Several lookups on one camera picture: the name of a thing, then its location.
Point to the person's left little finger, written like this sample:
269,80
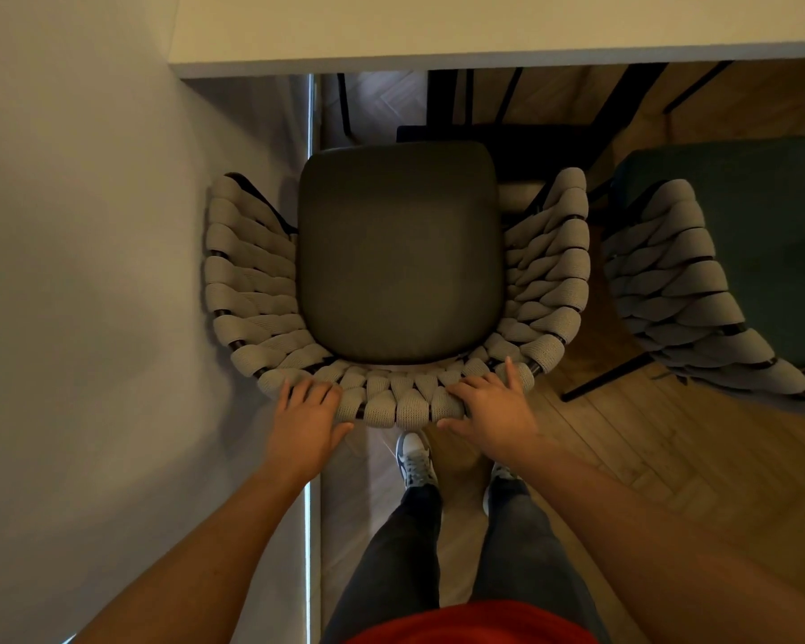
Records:
283,401

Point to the person's left hand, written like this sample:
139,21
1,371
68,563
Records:
305,435

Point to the person's right forearm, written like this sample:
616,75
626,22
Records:
644,549

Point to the person's right grey sneaker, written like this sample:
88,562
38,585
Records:
500,479

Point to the person's grey sneaker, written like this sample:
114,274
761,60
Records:
500,479
416,462

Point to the person's right middle finger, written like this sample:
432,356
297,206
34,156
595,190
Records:
477,387

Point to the person's left thumb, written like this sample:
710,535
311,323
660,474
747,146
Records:
343,435

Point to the person's right hand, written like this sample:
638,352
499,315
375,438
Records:
493,422

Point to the person's right little finger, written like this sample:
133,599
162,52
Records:
514,378

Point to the person's left grey sneaker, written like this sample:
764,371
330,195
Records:
416,462

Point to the person's right thumb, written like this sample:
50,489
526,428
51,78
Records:
453,425

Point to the person's left forearm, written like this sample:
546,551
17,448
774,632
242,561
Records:
201,563

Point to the person's jeans leg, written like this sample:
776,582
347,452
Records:
526,549
392,563

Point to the person's left jeans leg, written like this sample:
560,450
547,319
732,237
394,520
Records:
392,563

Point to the black metal table frame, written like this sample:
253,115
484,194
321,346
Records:
510,127

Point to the person's red shirt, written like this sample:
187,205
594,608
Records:
473,627

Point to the person's right jeans leg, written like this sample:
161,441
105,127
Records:
526,549

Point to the person's left middle finger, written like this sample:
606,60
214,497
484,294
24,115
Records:
315,396

